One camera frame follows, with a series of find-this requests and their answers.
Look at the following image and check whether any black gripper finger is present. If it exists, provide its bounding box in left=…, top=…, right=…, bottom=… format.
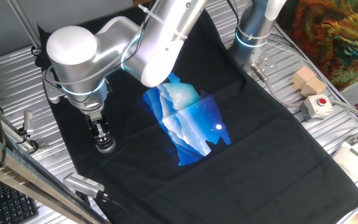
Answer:
left=88, top=124, right=101, bottom=146
left=99, top=122, right=112, bottom=145

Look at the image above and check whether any white flat device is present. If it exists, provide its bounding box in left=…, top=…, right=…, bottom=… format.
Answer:
left=332, top=136, right=358, bottom=188

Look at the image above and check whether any aluminium frame beam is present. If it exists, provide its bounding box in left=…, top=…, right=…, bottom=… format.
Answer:
left=0, top=125, right=107, bottom=224

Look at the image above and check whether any grey emergency stop button box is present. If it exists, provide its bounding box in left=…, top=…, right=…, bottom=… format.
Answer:
left=300, top=93, right=334, bottom=122

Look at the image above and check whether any thin metal rod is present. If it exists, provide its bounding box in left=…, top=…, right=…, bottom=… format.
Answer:
left=6, top=0, right=42, bottom=51

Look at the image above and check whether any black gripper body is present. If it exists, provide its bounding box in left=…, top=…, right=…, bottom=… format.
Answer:
left=84, top=110, right=109, bottom=132

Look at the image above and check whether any colourful painted cloth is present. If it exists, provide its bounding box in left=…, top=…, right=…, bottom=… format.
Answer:
left=276, top=0, right=358, bottom=92

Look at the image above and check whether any silver camera with label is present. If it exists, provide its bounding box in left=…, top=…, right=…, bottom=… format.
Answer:
left=63, top=172, right=106, bottom=200

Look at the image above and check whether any small silver camera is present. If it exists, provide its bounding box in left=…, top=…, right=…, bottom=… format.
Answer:
left=22, top=110, right=35, bottom=136

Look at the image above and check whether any black keyboard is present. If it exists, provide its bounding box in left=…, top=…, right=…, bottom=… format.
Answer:
left=0, top=175, right=40, bottom=224

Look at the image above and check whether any black cloth with blue print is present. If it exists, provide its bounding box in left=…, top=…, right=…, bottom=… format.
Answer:
left=38, top=0, right=358, bottom=224

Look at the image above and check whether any grey emergency stop cable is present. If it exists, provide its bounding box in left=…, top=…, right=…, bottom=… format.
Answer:
left=249, top=62, right=358, bottom=126

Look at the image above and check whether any light wooden block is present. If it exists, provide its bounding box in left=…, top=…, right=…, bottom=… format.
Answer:
left=300, top=77, right=328, bottom=98
left=291, top=65, right=318, bottom=90

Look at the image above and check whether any black camera cable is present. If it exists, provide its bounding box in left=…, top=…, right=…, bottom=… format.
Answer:
left=98, top=191, right=132, bottom=217

